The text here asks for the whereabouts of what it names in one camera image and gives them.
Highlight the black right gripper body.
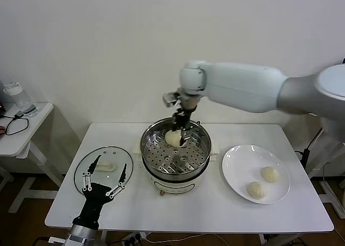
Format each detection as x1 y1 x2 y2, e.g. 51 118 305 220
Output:
172 109 194 128

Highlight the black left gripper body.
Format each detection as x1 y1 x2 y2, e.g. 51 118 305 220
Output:
72 183 112 228

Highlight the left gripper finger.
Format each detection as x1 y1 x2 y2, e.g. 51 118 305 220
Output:
105 163 128 199
81 154 102 192

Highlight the white steamed baozi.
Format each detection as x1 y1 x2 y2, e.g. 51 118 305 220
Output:
164 130 186 149
246 181 267 201
260 166 280 184

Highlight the round glass pot lid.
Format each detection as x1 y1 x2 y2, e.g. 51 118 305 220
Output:
74 146 135 195

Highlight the perforated steel steamer basket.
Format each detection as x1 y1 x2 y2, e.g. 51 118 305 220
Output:
140 117 212 181

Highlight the white power strip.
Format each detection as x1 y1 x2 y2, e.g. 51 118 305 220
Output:
120 232 148 246

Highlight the white oval plate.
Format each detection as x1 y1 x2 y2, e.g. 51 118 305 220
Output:
221 144 291 205

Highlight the white side table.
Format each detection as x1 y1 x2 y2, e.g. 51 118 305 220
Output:
307 113 345 220
0 102 65 215

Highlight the clear water bottle white cap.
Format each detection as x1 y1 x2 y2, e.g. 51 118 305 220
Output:
2 81 38 119

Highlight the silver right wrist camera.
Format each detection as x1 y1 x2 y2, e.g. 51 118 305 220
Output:
162 91 181 108

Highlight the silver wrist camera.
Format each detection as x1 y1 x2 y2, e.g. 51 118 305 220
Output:
162 91 181 108
47 236 70 246

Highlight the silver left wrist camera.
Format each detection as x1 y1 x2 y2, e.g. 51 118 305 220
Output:
47 236 70 246

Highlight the black looped cable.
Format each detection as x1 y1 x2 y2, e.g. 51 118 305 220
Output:
0 116 30 137

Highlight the white laptop cable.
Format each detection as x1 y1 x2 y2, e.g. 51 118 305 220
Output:
308 128 323 150

